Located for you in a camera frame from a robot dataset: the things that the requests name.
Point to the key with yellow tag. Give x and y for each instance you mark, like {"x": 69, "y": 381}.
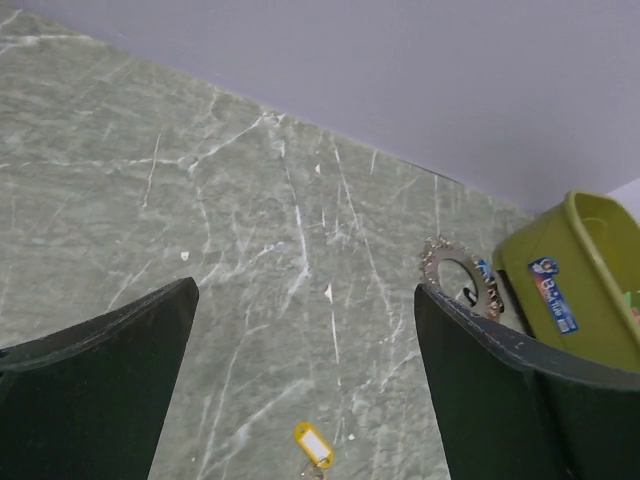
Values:
{"x": 320, "y": 454}

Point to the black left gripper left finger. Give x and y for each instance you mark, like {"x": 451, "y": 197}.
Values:
{"x": 90, "y": 401}

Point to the olive green plastic bin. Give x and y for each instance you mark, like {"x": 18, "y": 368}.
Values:
{"x": 574, "y": 271}

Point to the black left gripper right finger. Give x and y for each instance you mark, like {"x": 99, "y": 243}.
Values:
{"x": 511, "y": 407}

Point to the key with blue tag attached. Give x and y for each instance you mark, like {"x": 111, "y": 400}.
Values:
{"x": 484, "y": 268}

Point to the round metal key organizer disc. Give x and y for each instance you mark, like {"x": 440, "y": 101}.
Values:
{"x": 450, "y": 267}

